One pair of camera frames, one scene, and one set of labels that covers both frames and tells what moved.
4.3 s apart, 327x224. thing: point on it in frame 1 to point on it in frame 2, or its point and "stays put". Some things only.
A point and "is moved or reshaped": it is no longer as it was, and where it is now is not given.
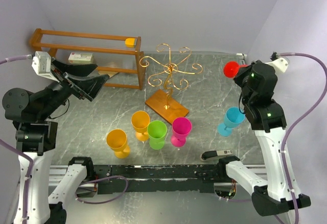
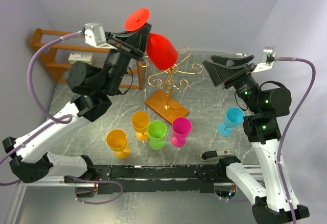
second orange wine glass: x=116 y=139 stays put
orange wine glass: x=140 y=120 stays put
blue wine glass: x=233 y=117 stays put
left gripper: x=81 y=87 to x=132 y=42
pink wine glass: x=181 y=126 stays put
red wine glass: x=231 y=69 is moved or reshaped
